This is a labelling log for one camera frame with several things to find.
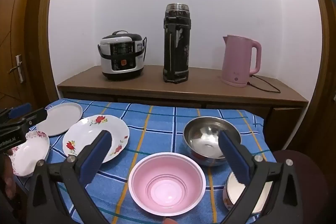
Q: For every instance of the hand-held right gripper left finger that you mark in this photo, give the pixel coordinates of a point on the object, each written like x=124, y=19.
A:
x=97, y=155

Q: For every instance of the tall black thermos flask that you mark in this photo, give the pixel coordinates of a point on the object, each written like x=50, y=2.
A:
x=176, y=50

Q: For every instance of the wooden door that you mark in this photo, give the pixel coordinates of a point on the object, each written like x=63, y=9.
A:
x=15, y=16
x=325, y=56

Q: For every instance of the brown wooden cabinet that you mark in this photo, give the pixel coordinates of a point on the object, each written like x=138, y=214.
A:
x=204, y=90

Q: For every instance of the pink plastic bowl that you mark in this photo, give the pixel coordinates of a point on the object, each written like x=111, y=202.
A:
x=168, y=187

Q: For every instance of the white and black rice cooker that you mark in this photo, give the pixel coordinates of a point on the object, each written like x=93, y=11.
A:
x=120, y=56

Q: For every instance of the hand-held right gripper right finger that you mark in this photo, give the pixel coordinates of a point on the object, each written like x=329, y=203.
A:
x=233, y=158

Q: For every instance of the scalloped plate with pink flowers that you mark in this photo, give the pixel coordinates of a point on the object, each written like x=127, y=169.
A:
x=29, y=158

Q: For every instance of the wooden door frame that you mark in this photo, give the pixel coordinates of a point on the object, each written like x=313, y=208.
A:
x=47, y=16

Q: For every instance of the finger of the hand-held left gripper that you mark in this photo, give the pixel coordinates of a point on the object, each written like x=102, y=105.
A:
x=19, y=109
x=35, y=116

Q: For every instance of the blue plaid tablecloth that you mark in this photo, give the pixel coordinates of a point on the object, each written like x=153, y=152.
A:
x=157, y=134

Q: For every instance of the white plate with red flowers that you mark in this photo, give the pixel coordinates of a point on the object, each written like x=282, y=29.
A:
x=86, y=132

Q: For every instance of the dark red round stool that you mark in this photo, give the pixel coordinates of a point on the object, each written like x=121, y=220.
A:
x=309, y=187

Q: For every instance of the white enamel bowl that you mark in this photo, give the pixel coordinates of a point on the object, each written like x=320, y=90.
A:
x=232, y=188

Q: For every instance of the pink electric kettle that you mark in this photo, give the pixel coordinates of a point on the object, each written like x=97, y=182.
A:
x=236, y=61

